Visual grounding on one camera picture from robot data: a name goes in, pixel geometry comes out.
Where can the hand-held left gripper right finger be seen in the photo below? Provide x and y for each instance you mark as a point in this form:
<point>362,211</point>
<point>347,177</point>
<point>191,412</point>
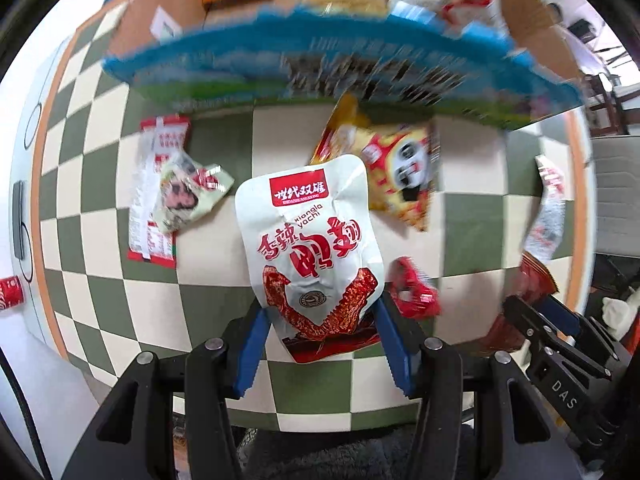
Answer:
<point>395,355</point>

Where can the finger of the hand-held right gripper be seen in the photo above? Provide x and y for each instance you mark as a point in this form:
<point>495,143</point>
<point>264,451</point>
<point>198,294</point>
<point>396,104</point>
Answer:
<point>565,312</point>
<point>525,320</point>

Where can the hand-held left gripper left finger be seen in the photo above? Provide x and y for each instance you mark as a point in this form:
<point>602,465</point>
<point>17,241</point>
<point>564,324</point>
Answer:
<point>250,350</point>

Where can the white packet red wing picture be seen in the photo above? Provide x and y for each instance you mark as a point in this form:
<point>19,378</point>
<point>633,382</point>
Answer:
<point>310,240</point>

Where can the blue printed cardboard box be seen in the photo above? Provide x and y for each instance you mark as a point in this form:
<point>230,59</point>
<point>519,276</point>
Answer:
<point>350,60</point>

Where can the white plush goose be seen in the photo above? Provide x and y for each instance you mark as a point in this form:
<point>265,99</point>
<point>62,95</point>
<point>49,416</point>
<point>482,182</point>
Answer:
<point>620,310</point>

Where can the small red snack packet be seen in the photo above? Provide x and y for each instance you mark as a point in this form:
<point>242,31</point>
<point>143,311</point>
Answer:
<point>415,290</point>

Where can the clear packet with red label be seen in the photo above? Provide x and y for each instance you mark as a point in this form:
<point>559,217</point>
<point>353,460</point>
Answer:
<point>547,210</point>

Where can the person's dark fleece clothing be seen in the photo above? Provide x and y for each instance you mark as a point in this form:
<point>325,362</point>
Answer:
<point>325,455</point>

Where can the pale green snack packet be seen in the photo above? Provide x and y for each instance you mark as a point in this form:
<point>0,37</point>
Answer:
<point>187,200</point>

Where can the long red and white packet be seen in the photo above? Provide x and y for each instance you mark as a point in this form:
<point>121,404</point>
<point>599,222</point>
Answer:
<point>150,220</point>

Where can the panda print snack packet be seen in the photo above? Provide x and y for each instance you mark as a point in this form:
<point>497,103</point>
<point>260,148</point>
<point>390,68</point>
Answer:
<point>405,175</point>

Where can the dark wooden chair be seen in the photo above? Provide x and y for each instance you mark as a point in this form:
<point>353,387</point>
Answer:
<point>607,105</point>

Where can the yellow snack packet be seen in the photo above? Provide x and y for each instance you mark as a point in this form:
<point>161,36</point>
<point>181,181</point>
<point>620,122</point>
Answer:
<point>340,135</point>

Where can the red soda can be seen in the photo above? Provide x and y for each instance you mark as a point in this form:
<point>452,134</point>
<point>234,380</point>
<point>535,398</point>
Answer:
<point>10,295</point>

